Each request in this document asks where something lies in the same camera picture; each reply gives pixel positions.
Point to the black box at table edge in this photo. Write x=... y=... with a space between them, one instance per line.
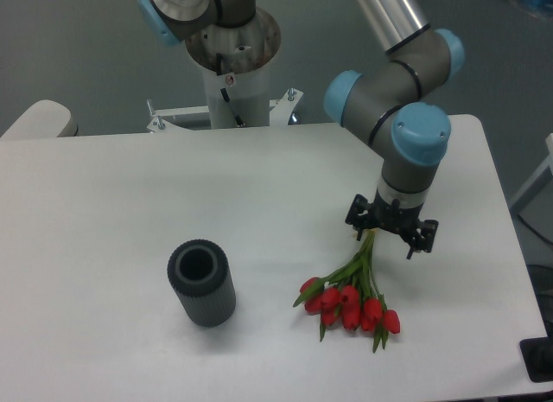
x=537 y=355

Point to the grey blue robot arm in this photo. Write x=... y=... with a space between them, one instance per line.
x=386 y=111

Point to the white pedestal base bracket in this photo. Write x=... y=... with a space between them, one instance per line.
x=280 y=112

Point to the red tulip bouquet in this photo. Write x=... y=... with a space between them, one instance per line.
x=349 y=296

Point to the white frame at right edge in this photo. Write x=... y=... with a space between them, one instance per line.
x=536 y=182

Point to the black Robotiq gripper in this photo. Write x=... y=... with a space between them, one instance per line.
x=393 y=218

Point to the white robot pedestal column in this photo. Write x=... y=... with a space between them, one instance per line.
x=235 y=63

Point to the dark grey ribbed vase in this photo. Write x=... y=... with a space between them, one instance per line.
x=199 y=273

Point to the beige chair armrest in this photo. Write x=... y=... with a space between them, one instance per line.
x=44 y=119

